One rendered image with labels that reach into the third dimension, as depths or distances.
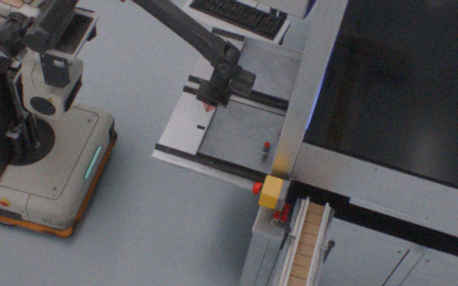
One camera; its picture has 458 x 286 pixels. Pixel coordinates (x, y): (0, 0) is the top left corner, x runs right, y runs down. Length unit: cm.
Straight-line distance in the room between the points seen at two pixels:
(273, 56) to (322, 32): 98
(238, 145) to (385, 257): 63
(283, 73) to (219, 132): 40
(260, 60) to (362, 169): 78
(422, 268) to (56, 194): 152
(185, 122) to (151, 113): 117
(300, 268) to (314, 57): 66
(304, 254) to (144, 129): 160
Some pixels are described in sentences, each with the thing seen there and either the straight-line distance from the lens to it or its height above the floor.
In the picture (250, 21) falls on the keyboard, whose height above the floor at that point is 83.
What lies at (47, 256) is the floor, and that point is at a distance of 290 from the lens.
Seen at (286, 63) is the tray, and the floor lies 88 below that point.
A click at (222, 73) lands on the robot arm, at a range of 175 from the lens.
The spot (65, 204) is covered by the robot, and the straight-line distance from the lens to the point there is 270.
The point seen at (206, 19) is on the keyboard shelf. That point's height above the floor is 80.
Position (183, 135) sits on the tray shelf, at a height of 88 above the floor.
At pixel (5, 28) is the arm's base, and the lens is 201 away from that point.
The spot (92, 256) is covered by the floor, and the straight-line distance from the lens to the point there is 287.
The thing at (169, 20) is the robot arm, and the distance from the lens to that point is 169.
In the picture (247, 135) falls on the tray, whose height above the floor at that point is 88.
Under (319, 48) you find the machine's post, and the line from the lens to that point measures 148.
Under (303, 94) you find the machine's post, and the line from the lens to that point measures 160.
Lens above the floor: 256
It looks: 53 degrees down
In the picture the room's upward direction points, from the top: 10 degrees clockwise
